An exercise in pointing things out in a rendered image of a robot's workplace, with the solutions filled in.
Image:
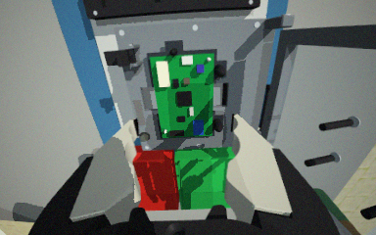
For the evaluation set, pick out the red bin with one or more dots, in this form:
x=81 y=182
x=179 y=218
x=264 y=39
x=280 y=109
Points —
x=156 y=180

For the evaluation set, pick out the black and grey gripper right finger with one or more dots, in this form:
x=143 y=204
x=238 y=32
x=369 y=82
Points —
x=264 y=189

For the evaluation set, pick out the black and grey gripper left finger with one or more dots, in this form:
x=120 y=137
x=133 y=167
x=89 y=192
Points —
x=102 y=191

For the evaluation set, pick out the green bin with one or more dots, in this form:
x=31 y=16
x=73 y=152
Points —
x=201 y=183

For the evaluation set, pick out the green circuit board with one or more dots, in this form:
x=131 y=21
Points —
x=184 y=92

